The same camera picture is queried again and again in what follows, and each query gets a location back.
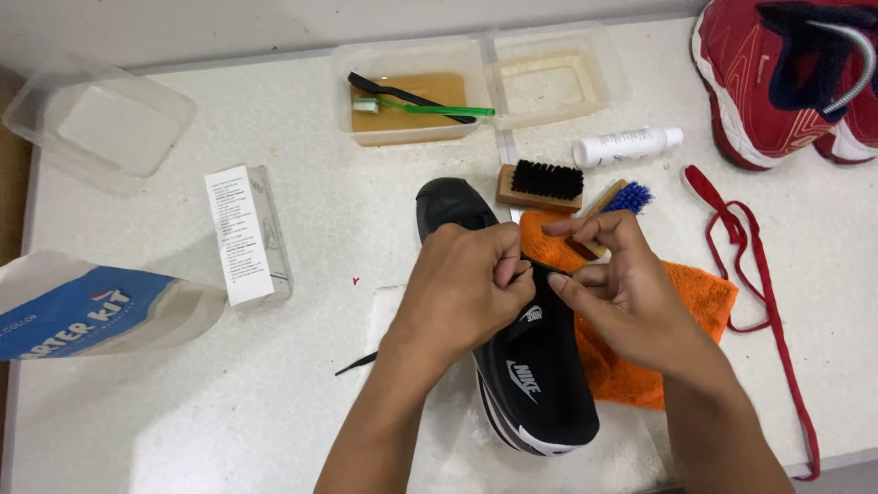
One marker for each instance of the person's left hand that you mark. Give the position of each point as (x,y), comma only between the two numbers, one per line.
(453,295)

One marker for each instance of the person's right hand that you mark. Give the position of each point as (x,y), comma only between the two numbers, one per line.
(638,302)

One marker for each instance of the black shoelace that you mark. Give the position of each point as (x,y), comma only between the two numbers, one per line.
(547,267)

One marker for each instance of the orange microfibre cloth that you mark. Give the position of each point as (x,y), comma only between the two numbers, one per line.
(686,295)

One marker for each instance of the wooden brush blue bristles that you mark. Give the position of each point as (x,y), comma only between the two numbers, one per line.
(627,197)

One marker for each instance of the red shoelace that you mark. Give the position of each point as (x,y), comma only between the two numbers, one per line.
(761,288)

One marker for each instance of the black sneaker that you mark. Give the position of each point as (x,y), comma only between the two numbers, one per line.
(542,384)

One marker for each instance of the wooden brush black bristles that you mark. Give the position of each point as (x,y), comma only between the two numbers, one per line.
(545,182)

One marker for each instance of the white plastic bottle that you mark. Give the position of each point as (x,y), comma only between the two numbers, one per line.
(621,146)

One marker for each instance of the green toothbrush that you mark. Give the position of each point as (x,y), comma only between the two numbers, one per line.
(439,108)

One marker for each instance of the black toothbrush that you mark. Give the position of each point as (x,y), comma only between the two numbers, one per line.
(405,96)

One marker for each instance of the clear tub with brown liquid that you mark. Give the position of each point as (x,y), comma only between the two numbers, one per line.
(411,89)

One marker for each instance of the white cardboard box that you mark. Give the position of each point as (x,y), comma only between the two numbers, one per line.
(248,233)

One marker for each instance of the clear empty plastic tub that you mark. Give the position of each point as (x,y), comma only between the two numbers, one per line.
(549,82)

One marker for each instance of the red sneaker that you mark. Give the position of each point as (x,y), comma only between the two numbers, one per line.
(747,89)
(854,134)

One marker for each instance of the grey flexible tube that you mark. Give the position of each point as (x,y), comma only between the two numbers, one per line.
(861,65)

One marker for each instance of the blue and white paper bag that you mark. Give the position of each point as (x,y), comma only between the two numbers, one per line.
(89,312)

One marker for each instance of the clear plastic lid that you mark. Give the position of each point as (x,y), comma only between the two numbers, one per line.
(103,123)

